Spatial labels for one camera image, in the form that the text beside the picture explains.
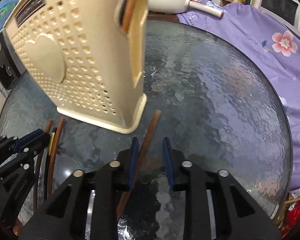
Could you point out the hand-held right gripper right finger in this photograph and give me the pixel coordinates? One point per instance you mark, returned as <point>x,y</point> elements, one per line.
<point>168,165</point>

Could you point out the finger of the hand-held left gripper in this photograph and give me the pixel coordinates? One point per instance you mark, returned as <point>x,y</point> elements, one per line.
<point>37,145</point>
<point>27,140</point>

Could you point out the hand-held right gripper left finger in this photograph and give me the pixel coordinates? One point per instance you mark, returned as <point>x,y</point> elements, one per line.
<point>134,162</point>

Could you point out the pile of wooden chopsticks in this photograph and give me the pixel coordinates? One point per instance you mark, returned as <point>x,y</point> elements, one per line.
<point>58,140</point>

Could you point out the single brown chopstick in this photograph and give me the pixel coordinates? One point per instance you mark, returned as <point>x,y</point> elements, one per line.
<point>151,130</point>
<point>129,7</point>

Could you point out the cream plastic utensil holder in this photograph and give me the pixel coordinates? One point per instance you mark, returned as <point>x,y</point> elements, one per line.
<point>77,55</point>

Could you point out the grey water dispenser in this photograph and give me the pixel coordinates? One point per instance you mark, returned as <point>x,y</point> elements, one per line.
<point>5,62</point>

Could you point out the round glass table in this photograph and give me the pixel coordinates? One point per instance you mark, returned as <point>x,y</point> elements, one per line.
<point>202,80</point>

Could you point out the blue water jug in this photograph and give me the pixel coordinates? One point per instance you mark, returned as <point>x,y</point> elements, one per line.
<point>0,13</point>

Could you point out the red plastic bag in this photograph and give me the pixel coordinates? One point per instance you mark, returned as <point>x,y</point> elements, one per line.
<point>298,210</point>

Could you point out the dark wooden counter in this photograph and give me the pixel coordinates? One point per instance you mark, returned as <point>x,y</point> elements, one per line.
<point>162,17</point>

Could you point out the purple floral cloth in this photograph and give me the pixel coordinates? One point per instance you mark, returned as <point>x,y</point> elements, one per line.
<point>240,30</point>

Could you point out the white cling film roll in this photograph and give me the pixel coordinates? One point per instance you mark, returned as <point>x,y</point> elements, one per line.
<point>207,8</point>

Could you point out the cream cooking pan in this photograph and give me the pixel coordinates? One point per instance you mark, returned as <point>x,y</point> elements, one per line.
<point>165,3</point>

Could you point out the white microwave oven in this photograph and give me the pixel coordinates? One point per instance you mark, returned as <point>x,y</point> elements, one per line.
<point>282,7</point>

